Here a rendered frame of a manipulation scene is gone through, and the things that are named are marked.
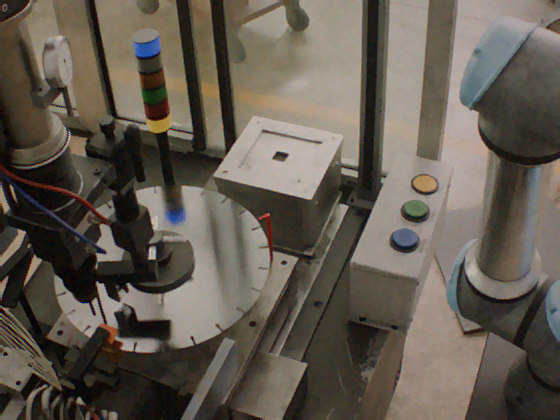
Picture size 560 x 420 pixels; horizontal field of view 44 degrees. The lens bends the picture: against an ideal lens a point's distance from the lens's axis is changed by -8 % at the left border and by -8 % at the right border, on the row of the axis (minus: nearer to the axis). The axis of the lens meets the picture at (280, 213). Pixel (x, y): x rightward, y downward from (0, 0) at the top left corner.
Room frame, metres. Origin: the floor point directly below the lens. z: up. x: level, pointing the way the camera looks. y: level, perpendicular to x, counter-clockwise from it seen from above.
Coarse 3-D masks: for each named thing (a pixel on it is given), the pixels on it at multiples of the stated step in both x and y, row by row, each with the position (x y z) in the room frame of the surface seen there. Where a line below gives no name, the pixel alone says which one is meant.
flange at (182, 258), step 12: (168, 252) 0.73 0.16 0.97; (180, 252) 0.74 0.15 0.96; (192, 252) 0.74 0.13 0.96; (168, 264) 0.71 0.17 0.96; (180, 264) 0.72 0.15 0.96; (192, 264) 0.72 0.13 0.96; (168, 276) 0.69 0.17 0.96; (180, 276) 0.69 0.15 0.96; (144, 288) 0.68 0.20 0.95; (156, 288) 0.68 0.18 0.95
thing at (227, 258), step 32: (160, 192) 0.88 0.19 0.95; (192, 192) 0.88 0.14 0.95; (160, 224) 0.81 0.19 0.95; (192, 224) 0.81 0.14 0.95; (224, 224) 0.80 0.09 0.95; (256, 224) 0.80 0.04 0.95; (224, 256) 0.74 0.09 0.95; (256, 256) 0.73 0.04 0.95; (64, 288) 0.69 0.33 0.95; (192, 288) 0.68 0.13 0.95; (224, 288) 0.68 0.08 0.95; (256, 288) 0.67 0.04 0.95; (96, 320) 0.62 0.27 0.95; (128, 320) 0.62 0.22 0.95; (160, 320) 0.62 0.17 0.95; (192, 320) 0.62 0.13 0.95; (224, 320) 0.62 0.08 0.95; (160, 352) 0.57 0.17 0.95
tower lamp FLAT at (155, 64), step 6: (138, 60) 1.02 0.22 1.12; (144, 60) 1.01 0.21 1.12; (150, 60) 1.01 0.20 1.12; (156, 60) 1.02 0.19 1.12; (138, 66) 1.02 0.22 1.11; (144, 66) 1.01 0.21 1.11; (150, 66) 1.01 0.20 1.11; (156, 66) 1.02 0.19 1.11; (162, 66) 1.03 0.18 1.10; (144, 72) 1.02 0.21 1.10; (150, 72) 1.01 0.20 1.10
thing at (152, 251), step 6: (156, 216) 0.78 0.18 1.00; (156, 222) 0.77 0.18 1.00; (156, 228) 0.75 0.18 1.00; (156, 234) 0.74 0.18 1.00; (156, 240) 0.72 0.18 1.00; (162, 240) 0.73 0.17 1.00; (168, 240) 0.73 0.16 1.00; (174, 240) 0.73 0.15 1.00; (180, 240) 0.73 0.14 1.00; (150, 246) 0.72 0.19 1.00; (156, 246) 0.72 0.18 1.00; (162, 246) 0.73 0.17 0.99; (150, 252) 0.71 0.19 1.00; (156, 252) 0.71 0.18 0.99; (162, 252) 0.72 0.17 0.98; (150, 258) 0.69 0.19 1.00
